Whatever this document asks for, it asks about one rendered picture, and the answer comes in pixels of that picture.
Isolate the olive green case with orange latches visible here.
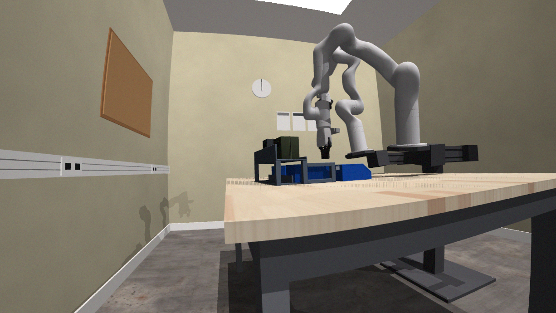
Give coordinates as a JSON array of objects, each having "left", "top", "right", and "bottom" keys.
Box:
[{"left": 273, "top": 136, "right": 299, "bottom": 159}]

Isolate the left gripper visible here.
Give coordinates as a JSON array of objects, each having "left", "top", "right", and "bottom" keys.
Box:
[{"left": 317, "top": 127, "right": 332, "bottom": 159}]

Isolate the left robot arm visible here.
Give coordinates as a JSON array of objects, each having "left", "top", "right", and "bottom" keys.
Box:
[{"left": 303, "top": 23, "right": 427, "bottom": 147}]

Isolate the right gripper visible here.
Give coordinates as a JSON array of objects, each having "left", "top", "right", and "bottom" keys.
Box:
[{"left": 318, "top": 92, "right": 333, "bottom": 109}]

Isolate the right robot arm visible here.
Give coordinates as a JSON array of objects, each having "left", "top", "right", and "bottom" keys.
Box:
[{"left": 329, "top": 47, "right": 372, "bottom": 155}]

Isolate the dark grey case with orange latches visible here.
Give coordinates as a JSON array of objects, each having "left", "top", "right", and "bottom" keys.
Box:
[{"left": 263, "top": 139, "right": 274, "bottom": 149}]

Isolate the grey metal shelf rack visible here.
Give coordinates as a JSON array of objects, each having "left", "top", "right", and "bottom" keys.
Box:
[{"left": 254, "top": 144, "right": 340, "bottom": 186}]

